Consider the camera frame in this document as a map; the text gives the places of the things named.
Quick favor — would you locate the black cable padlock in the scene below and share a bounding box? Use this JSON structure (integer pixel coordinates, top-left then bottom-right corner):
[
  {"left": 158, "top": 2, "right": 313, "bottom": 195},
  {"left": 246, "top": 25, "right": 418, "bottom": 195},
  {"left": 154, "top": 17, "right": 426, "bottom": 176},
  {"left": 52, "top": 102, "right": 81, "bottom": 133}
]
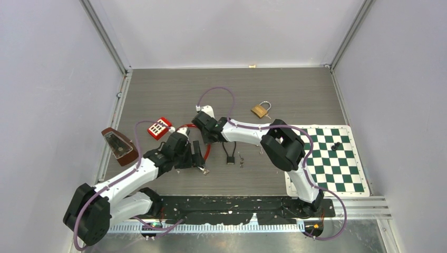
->
[{"left": 222, "top": 142, "right": 237, "bottom": 165}]

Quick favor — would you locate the large brass padlock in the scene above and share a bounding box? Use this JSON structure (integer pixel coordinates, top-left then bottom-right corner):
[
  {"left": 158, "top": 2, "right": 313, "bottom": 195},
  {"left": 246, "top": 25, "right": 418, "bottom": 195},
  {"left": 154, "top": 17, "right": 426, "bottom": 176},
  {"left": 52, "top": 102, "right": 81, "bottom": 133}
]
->
[{"left": 251, "top": 101, "right": 271, "bottom": 119}]

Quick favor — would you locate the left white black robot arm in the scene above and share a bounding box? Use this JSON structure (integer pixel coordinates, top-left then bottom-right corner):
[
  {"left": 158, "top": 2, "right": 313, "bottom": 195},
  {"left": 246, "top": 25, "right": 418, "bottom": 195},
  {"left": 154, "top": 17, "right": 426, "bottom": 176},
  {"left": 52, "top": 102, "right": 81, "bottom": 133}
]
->
[{"left": 63, "top": 131, "right": 205, "bottom": 251}]

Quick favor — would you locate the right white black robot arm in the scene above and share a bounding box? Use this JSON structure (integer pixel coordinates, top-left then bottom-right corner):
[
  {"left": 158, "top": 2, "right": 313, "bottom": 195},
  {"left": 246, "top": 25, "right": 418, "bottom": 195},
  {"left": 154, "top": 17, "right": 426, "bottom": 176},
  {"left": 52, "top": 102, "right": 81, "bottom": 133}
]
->
[{"left": 192, "top": 111, "right": 324, "bottom": 216}]

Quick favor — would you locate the red combination lock box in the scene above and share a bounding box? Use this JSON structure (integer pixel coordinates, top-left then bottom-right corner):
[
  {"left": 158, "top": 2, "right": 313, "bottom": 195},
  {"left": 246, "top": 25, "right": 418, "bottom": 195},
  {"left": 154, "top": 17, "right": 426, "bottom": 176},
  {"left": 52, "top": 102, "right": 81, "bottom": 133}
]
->
[{"left": 147, "top": 117, "right": 172, "bottom": 140}]

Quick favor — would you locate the small key bunch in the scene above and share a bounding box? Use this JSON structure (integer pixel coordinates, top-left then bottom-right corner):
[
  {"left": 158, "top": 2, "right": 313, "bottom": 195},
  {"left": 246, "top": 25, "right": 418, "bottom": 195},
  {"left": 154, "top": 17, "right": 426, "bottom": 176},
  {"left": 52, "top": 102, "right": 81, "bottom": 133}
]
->
[{"left": 238, "top": 152, "right": 244, "bottom": 169}]

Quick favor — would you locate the brown wooden metronome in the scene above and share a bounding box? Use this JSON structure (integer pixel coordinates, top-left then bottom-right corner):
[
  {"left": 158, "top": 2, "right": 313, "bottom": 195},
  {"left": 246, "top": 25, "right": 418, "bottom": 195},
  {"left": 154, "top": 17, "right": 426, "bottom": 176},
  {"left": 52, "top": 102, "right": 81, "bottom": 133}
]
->
[{"left": 101, "top": 127, "right": 139, "bottom": 167}]

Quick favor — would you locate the green white checkered mat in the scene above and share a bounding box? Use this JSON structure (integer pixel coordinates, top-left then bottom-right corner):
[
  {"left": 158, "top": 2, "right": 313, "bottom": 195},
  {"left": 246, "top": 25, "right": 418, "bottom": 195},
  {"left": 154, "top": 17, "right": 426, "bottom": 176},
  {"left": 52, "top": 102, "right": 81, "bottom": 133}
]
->
[{"left": 297, "top": 124, "right": 371, "bottom": 198}]

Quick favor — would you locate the black chess piece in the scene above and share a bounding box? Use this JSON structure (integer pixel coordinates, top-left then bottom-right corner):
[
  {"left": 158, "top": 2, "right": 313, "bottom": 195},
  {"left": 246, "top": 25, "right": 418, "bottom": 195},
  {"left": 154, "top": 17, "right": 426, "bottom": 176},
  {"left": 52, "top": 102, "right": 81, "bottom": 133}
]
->
[{"left": 331, "top": 142, "right": 341, "bottom": 151}]

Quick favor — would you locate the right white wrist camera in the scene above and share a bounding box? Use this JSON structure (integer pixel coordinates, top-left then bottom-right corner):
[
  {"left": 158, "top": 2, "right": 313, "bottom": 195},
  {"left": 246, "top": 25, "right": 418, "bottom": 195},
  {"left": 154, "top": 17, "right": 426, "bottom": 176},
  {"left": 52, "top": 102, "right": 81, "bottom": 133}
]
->
[{"left": 195, "top": 105, "right": 215, "bottom": 120}]

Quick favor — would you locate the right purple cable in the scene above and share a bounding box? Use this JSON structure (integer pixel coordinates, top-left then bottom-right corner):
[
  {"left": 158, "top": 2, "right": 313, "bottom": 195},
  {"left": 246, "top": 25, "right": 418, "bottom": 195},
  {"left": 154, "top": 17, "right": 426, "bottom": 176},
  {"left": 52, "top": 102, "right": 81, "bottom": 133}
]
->
[{"left": 196, "top": 86, "right": 348, "bottom": 243}]

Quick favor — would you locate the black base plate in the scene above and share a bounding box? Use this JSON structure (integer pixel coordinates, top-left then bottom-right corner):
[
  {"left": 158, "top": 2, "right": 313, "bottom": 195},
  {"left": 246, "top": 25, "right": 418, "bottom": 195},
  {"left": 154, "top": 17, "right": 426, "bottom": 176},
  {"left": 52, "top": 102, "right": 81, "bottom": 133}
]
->
[{"left": 138, "top": 196, "right": 336, "bottom": 225}]

